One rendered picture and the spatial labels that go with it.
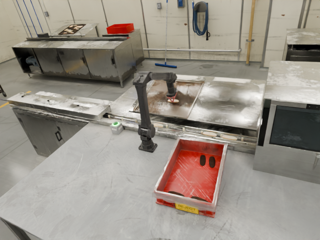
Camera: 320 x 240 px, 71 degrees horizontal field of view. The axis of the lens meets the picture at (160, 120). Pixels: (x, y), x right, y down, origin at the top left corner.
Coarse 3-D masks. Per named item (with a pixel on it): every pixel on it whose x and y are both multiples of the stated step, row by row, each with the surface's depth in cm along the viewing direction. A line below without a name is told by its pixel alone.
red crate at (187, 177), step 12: (180, 156) 149; (192, 156) 148; (216, 156) 145; (180, 168) 140; (192, 168) 139; (204, 168) 138; (216, 168) 137; (168, 180) 133; (180, 180) 132; (192, 180) 131; (204, 180) 130; (216, 180) 129; (180, 192) 125; (192, 192) 124; (204, 192) 123; (168, 204) 119
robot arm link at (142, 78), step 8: (144, 72) 140; (136, 80) 137; (144, 80) 135; (136, 88) 138; (144, 88) 138; (144, 96) 141; (144, 104) 143; (144, 112) 145; (144, 120) 148; (152, 128) 152; (152, 136) 154
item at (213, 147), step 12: (180, 144) 152; (192, 144) 148; (204, 144) 145; (216, 144) 142; (168, 168) 132; (156, 192) 115; (216, 192) 111; (192, 204) 109; (204, 204) 106; (216, 204) 106
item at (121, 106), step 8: (264, 88) 214; (120, 96) 237; (128, 96) 235; (136, 96) 232; (112, 104) 224; (120, 104) 222; (128, 104) 220; (112, 112) 210; (120, 112) 208; (128, 112) 207; (128, 120) 195; (160, 120) 189; (168, 120) 188; (176, 120) 186; (184, 120) 185; (208, 128) 172; (216, 128) 171; (224, 128) 170; (232, 128) 169; (256, 136) 158
